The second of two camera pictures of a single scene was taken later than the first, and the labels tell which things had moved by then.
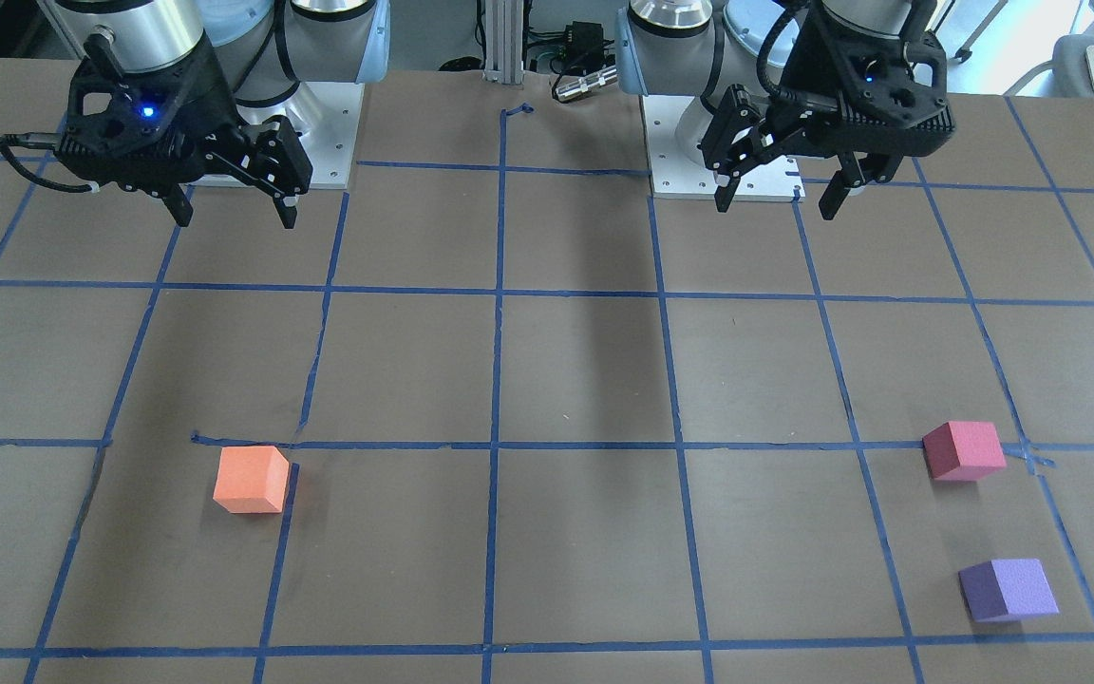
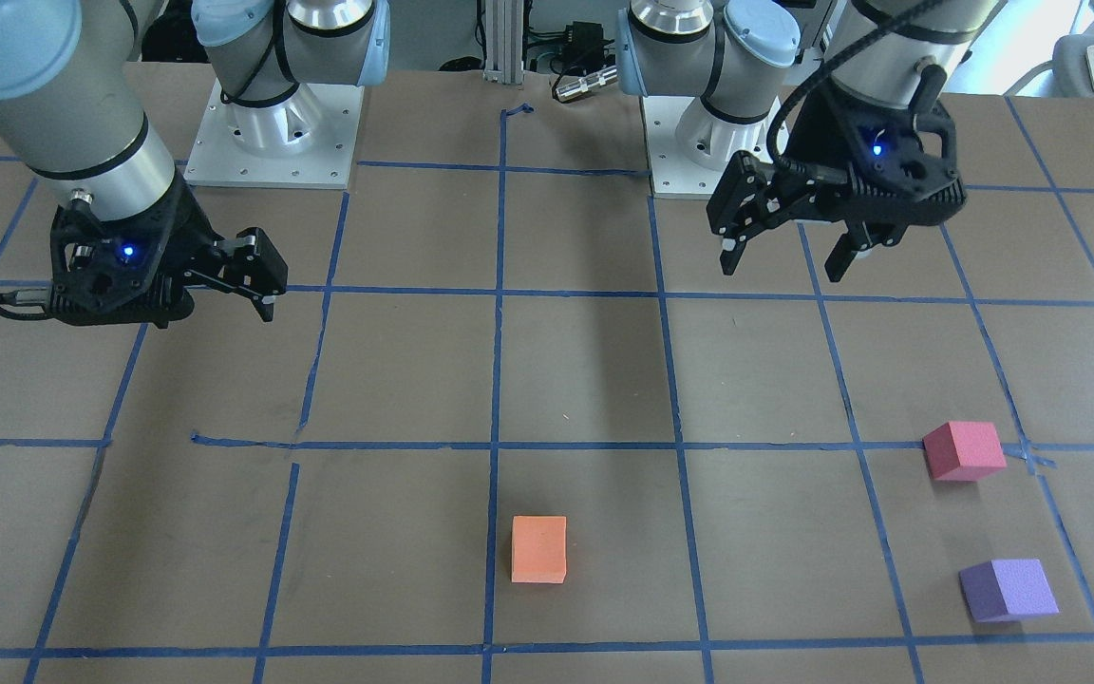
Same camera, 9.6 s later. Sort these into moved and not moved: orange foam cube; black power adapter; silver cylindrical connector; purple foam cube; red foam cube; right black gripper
Moved: right black gripper; orange foam cube
Not moved: black power adapter; silver cylindrical connector; purple foam cube; red foam cube
